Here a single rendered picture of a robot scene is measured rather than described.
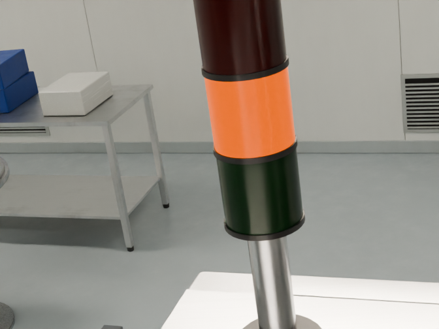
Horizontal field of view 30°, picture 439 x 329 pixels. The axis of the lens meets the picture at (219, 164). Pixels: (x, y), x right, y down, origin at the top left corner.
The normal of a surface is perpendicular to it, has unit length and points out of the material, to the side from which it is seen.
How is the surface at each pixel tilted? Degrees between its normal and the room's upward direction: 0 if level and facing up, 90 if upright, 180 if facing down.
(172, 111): 90
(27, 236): 0
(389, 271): 0
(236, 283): 0
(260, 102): 90
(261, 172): 90
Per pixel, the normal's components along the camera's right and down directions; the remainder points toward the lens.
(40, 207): -0.13, -0.92
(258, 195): -0.08, 0.40
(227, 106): -0.52, 0.39
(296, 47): -0.31, 0.40
